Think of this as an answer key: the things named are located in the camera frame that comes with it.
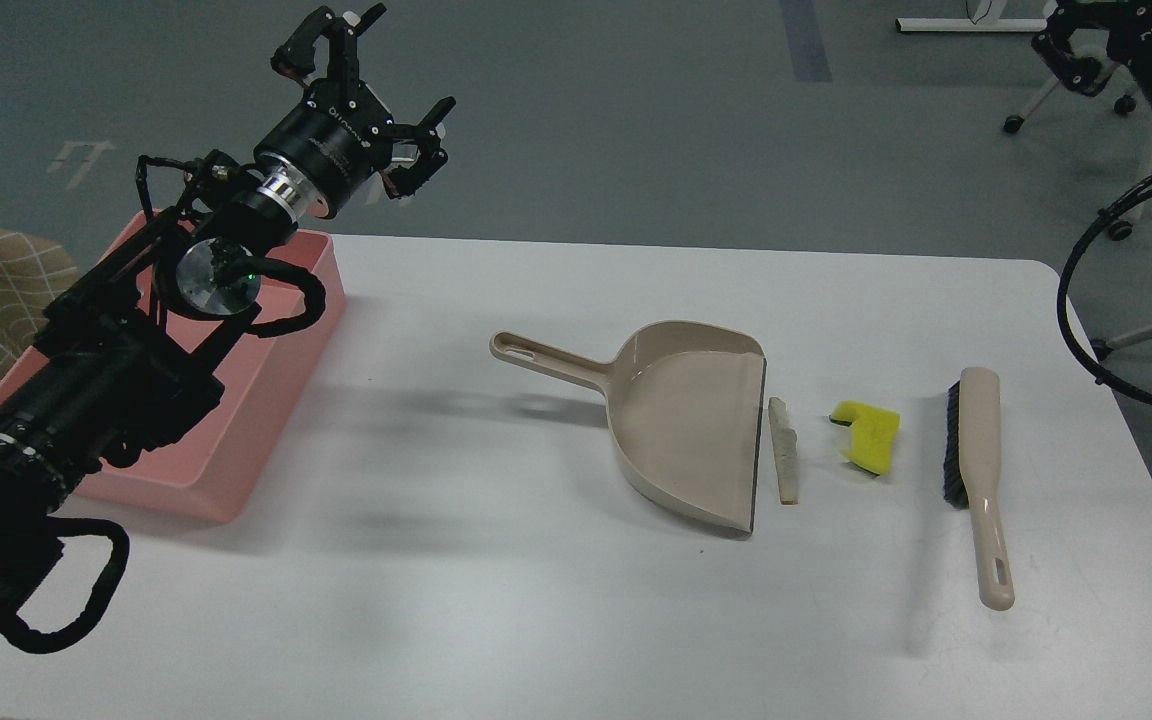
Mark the pink plastic bin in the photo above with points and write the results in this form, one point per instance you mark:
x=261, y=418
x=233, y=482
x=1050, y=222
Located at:
x=226, y=400

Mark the grey office chair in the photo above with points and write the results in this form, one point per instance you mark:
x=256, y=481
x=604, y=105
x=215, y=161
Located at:
x=1120, y=227

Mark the beige plastic dustpan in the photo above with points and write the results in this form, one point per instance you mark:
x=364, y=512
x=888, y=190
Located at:
x=683, y=403

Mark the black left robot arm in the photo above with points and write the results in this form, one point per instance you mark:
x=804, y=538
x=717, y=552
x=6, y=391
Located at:
x=210, y=221

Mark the beige hand brush black bristles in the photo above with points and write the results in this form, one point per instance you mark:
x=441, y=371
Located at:
x=972, y=472

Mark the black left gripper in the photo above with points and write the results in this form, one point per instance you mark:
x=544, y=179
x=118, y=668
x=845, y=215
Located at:
x=339, y=134

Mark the beige foam strip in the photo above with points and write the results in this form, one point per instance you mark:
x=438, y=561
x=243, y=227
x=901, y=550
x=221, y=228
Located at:
x=784, y=442

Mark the yellow green sponge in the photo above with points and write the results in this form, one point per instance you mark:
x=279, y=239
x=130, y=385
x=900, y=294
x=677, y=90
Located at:
x=872, y=434

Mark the white desk leg base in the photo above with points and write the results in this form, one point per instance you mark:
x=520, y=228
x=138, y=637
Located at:
x=963, y=26

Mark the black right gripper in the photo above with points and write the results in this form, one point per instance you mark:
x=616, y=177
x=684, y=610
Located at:
x=1087, y=72

